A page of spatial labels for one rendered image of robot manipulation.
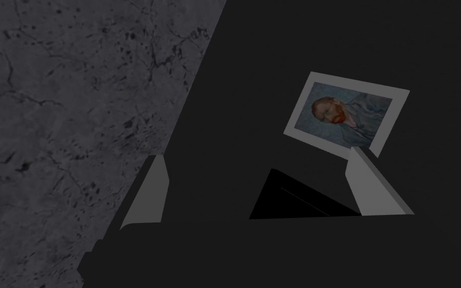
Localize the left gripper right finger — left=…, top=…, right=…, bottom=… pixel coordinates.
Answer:
left=344, top=145, right=416, bottom=217

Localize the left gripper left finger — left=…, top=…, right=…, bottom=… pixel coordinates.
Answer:
left=113, top=154, right=171, bottom=232

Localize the white framed portrait painting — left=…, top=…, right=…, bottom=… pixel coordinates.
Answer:
left=282, top=71, right=411, bottom=162

